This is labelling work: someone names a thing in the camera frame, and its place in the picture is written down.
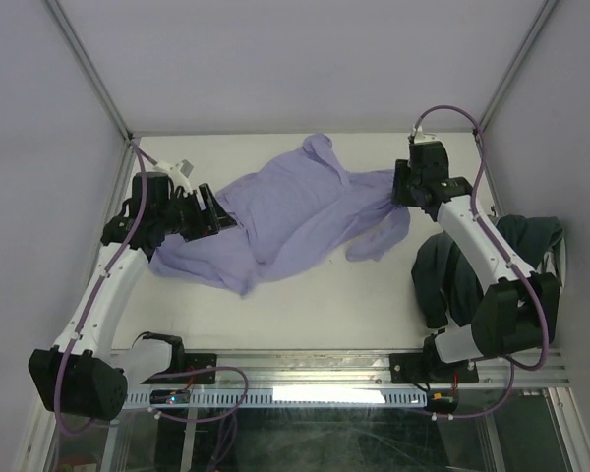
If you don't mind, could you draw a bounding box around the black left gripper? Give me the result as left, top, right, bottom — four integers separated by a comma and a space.
157, 183, 235, 241

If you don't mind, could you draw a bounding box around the aluminium right frame post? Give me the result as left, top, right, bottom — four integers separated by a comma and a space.
478, 0, 561, 131

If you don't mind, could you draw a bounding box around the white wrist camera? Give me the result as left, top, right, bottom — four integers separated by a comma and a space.
408, 125, 439, 146
153, 160, 194, 193

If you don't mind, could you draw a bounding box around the lilac purple jacket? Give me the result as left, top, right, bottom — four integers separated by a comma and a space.
149, 134, 410, 296

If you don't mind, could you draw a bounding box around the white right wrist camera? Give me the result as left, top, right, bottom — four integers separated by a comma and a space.
408, 125, 439, 146

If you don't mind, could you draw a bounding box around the aluminium left frame post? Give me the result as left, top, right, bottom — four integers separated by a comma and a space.
41, 0, 133, 142

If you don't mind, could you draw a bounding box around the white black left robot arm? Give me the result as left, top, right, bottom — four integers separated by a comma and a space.
29, 171, 236, 421

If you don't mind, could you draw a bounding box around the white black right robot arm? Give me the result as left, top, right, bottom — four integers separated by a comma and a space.
392, 140, 560, 381

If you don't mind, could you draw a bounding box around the white slotted cable duct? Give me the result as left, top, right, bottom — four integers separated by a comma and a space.
122, 385, 428, 410

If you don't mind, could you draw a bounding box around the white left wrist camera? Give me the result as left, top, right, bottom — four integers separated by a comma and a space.
153, 160, 194, 193

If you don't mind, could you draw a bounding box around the aluminium frame post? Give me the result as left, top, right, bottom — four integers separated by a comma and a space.
41, 0, 133, 142
478, 0, 561, 131

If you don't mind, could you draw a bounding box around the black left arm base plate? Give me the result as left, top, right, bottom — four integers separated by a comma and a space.
142, 352, 217, 385

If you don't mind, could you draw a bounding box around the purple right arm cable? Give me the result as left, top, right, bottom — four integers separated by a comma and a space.
412, 104, 552, 422

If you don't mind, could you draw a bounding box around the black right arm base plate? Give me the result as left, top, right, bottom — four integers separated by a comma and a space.
388, 352, 479, 385

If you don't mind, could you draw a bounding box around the dark green grey jacket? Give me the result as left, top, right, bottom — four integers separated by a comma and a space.
411, 214, 563, 330

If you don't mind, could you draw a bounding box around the aluminium mounting rail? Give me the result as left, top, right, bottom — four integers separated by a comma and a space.
42, 347, 569, 389

